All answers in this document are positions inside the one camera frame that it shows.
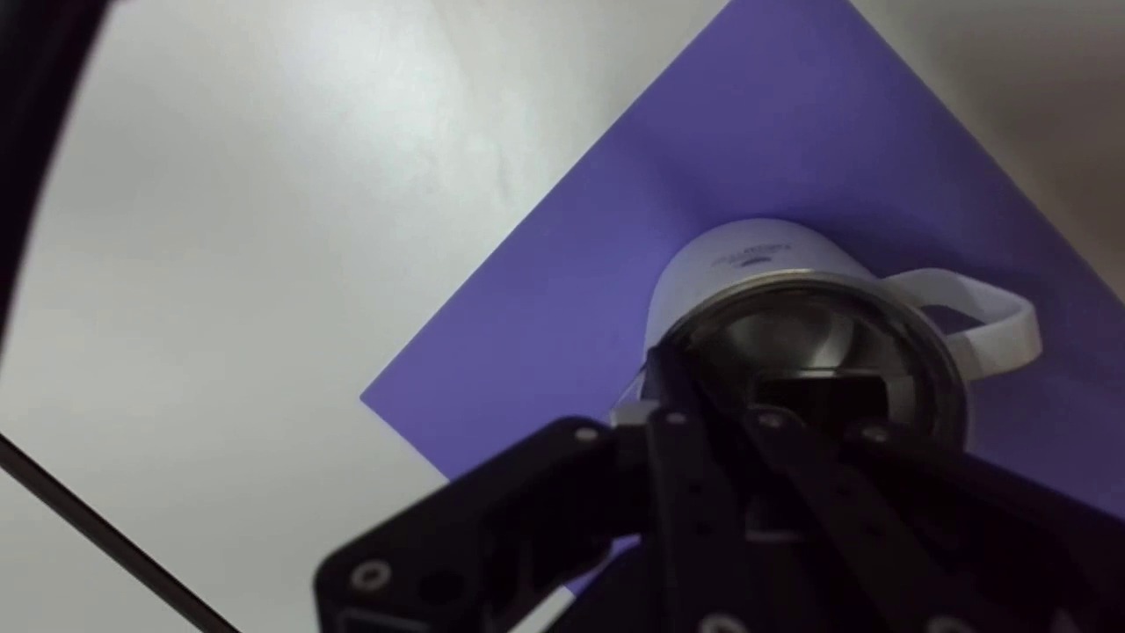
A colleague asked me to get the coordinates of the purple mat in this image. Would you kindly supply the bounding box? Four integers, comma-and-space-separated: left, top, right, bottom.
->
362, 0, 1125, 512

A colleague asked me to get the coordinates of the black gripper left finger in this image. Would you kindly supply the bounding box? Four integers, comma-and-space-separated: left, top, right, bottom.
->
312, 413, 753, 633

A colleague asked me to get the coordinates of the white mug with lid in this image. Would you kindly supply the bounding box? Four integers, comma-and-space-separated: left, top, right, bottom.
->
629, 217, 1045, 446

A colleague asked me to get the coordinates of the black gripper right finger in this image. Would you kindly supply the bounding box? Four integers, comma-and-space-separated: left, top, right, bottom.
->
742, 407, 1125, 633

